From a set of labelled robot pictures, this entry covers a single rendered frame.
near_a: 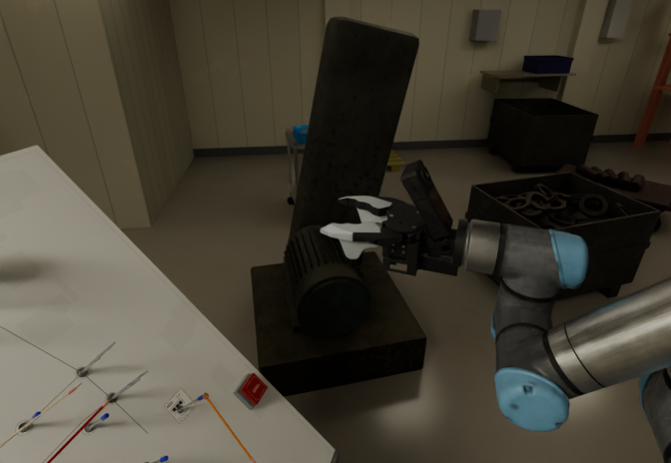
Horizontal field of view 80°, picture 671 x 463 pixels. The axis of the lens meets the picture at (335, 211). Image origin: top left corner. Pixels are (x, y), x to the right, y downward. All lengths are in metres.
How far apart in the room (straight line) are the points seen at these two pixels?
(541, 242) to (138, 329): 0.78
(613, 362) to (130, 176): 3.88
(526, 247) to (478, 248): 0.06
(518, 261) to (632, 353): 0.16
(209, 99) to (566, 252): 5.51
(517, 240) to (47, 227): 0.89
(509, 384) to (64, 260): 0.84
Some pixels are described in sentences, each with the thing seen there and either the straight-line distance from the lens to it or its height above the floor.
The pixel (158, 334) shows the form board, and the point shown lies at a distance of 0.98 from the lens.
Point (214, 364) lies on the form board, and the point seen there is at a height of 1.14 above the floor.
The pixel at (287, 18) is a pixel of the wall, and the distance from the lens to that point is 5.67.
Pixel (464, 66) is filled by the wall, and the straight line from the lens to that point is 6.21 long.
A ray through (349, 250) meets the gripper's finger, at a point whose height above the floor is 1.54.
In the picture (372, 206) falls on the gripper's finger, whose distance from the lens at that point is 0.64.
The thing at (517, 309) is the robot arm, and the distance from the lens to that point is 0.62.
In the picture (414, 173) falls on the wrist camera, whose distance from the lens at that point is 0.55.
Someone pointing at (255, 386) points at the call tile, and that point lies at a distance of 1.02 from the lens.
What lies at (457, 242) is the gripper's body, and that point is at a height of 1.58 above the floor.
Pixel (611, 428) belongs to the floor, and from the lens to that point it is 2.66.
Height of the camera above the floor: 1.86
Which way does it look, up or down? 27 degrees down
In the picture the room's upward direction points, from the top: straight up
